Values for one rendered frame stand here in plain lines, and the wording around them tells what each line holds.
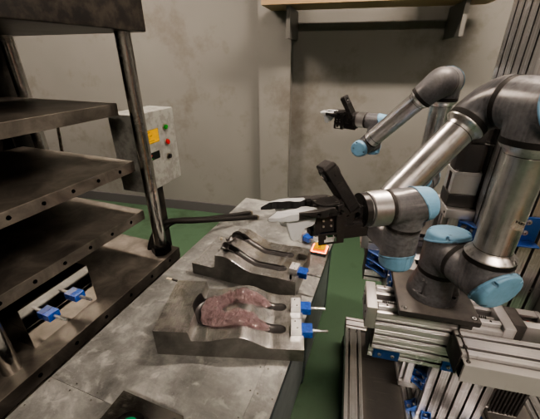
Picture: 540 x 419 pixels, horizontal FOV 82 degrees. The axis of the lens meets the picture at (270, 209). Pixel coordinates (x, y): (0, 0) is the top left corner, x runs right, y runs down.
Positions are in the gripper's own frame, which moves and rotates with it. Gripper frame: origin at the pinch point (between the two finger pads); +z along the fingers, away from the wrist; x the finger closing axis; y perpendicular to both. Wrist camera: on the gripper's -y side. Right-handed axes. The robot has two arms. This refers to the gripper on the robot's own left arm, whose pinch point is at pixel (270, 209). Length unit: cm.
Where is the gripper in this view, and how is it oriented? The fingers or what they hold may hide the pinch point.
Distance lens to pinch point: 59.4
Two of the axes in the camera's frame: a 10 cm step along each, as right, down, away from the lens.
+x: -2.2, -3.0, 9.3
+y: 0.3, 9.5, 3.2
